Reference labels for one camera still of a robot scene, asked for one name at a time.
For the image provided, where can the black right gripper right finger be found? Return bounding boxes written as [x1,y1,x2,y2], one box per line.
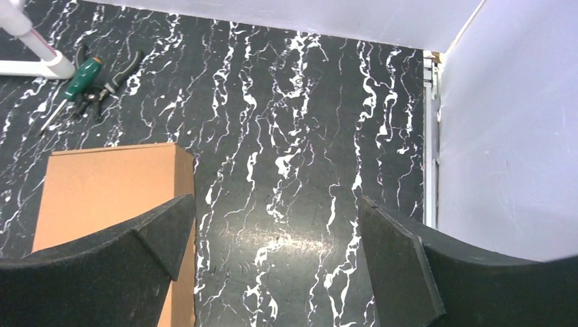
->
[359,197,577,326]

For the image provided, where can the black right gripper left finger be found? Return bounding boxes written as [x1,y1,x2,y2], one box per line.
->
[1,194,196,326]

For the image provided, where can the brown cardboard box sheet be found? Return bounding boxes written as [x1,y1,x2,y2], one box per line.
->
[33,143,195,326]

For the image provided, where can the black handled pliers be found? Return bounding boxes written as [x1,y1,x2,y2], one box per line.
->
[73,43,143,122]

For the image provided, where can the green handled screwdriver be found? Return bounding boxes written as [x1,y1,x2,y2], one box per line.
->
[39,57,102,136]

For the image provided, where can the aluminium rail frame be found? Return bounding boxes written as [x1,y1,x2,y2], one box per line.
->
[423,50,444,229]

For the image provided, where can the white pvc pipe frame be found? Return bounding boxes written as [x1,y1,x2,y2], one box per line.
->
[1,0,76,80]

